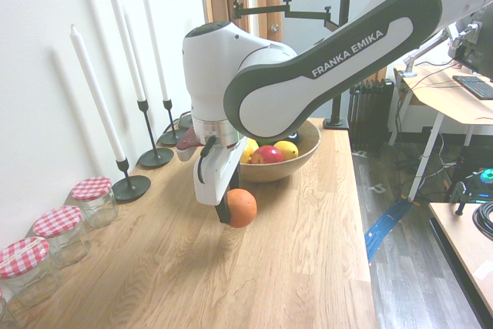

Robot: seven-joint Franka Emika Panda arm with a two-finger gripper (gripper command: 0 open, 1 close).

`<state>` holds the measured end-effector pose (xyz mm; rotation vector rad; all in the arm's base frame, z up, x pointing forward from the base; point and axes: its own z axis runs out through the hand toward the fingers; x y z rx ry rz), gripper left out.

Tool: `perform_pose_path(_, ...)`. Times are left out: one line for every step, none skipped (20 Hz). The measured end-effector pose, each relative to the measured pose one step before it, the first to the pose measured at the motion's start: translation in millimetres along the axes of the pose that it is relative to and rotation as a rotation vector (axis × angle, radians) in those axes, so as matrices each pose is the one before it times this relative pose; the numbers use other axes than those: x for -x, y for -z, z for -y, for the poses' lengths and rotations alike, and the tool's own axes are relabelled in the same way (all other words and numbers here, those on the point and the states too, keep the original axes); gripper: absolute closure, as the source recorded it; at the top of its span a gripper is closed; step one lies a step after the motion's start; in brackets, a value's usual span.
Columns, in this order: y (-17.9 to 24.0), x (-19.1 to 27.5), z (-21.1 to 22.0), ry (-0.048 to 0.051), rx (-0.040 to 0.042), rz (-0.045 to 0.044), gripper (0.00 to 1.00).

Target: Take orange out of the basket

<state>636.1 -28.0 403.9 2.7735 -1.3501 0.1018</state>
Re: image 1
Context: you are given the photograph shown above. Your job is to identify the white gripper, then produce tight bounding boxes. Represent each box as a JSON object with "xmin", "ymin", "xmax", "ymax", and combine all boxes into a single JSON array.
[{"xmin": 192, "ymin": 139, "xmax": 245, "ymax": 225}]

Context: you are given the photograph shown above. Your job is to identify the orange fruit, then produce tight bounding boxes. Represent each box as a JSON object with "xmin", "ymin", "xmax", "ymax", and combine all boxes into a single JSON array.
[{"xmin": 226, "ymin": 188, "xmax": 258, "ymax": 229}]

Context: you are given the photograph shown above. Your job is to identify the yellow lemon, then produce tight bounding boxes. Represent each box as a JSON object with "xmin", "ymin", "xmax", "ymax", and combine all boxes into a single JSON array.
[
  {"xmin": 240, "ymin": 138, "xmax": 260, "ymax": 164},
  {"xmin": 273, "ymin": 139, "xmax": 300, "ymax": 160}
]

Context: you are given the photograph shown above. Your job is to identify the red apple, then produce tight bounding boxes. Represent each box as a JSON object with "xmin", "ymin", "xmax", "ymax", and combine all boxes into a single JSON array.
[{"xmin": 250, "ymin": 145, "xmax": 285, "ymax": 165}]

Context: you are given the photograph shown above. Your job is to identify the wooden fruit bowl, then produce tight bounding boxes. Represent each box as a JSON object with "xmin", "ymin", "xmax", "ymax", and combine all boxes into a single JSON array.
[{"xmin": 238, "ymin": 119, "xmax": 322, "ymax": 183}]

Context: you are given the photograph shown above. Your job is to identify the black candle holder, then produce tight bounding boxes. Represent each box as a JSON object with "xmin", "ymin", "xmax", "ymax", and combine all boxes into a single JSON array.
[
  {"xmin": 137, "ymin": 99, "xmax": 174, "ymax": 170},
  {"xmin": 159, "ymin": 98, "xmax": 189, "ymax": 147},
  {"xmin": 111, "ymin": 157, "xmax": 152, "ymax": 203}
]

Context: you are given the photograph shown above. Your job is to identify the glass jar red checked lid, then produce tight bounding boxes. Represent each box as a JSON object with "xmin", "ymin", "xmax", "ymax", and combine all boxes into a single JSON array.
[
  {"xmin": 0, "ymin": 236, "xmax": 62, "ymax": 307},
  {"xmin": 0, "ymin": 286, "xmax": 22, "ymax": 329},
  {"xmin": 70, "ymin": 176, "xmax": 119, "ymax": 229},
  {"xmin": 32, "ymin": 205, "xmax": 92, "ymax": 267}
]

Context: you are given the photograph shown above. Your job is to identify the blue floor tape strips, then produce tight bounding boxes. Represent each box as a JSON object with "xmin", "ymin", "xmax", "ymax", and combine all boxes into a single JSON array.
[{"xmin": 364, "ymin": 197, "xmax": 415, "ymax": 265}]

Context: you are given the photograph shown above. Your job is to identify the dark oil radiator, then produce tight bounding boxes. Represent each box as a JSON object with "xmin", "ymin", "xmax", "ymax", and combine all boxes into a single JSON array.
[{"xmin": 348, "ymin": 78, "xmax": 395, "ymax": 152}]

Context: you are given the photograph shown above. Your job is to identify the long white taper candle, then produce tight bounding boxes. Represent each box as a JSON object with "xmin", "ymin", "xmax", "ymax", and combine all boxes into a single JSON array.
[
  {"xmin": 69, "ymin": 23, "xmax": 127, "ymax": 163},
  {"xmin": 103, "ymin": 0, "xmax": 147, "ymax": 102}
]

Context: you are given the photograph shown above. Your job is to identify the short white taper candle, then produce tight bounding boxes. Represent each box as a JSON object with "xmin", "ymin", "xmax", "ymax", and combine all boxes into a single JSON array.
[{"xmin": 142, "ymin": 0, "xmax": 169, "ymax": 102}]

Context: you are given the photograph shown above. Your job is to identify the black clamp on table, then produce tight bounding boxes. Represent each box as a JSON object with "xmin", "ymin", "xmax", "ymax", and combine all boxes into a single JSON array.
[{"xmin": 455, "ymin": 181, "xmax": 475, "ymax": 217}]

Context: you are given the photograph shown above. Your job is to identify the wooden desk white legs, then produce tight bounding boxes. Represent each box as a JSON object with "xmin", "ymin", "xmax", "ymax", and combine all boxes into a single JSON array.
[{"xmin": 392, "ymin": 62, "xmax": 493, "ymax": 203}]

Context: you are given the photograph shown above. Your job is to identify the small wooden side table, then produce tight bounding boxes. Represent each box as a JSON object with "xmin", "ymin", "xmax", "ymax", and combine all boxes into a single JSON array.
[{"xmin": 428, "ymin": 201, "xmax": 493, "ymax": 317}]

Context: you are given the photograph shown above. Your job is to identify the black keyboard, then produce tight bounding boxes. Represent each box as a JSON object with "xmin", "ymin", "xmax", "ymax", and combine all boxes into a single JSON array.
[{"xmin": 452, "ymin": 74, "xmax": 493, "ymax": 100}]

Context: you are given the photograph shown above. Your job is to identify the black computer monitor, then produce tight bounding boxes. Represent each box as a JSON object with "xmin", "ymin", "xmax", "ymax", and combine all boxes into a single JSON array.
[{"xmin": 448, "ymin": 5, "xmax": 493, "ymax": 84}]

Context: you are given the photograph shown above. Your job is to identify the wrist camera on red mount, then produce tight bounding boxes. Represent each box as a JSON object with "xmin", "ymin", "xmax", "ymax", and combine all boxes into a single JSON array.
[{"xmin": 176, "ymin": 128, "xmax": 203, "ymax": 162}]

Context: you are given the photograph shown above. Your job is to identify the black cable coil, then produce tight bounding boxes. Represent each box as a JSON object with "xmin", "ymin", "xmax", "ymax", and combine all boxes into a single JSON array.
[{"xmin": 472, "ymin": 200, "xmax": 493, "ymax": 240}]

